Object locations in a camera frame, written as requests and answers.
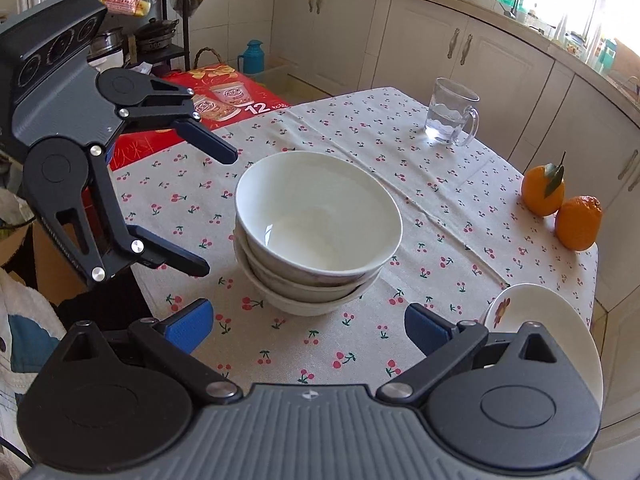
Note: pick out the plain white bowl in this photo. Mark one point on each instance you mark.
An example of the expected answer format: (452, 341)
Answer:
(313, 294)

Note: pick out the white bowl floral outside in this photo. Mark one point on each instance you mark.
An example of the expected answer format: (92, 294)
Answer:
(315, 219)

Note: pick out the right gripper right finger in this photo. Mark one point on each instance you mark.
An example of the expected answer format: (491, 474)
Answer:
(449, 350)

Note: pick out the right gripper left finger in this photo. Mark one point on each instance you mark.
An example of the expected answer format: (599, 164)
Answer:
(167, 346)

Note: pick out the orange with leaf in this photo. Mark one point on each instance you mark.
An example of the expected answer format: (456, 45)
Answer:
(543, 188)

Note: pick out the plain orange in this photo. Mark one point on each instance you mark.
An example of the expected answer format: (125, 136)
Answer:
(577, 222)

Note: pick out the white kitchen cabinets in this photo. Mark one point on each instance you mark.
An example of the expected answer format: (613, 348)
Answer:
(536, 102)

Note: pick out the glass mug with water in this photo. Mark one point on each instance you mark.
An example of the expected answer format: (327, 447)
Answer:
(452, 117)

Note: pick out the teal thermos jug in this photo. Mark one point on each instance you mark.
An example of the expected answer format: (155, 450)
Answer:
(252, 60)

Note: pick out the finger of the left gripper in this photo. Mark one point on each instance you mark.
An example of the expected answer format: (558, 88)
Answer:
(157, 251)
(204, 140)

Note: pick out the black storage rack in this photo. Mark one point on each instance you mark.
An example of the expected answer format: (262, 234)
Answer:
(161, 38)

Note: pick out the cherry print tablecloth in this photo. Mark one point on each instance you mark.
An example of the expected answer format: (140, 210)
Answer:
(467, 236)

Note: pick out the wicker basket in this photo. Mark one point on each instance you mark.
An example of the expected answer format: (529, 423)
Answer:
(207, 56)

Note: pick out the red milk tea box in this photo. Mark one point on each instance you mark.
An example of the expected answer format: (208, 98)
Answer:
(222, 96)

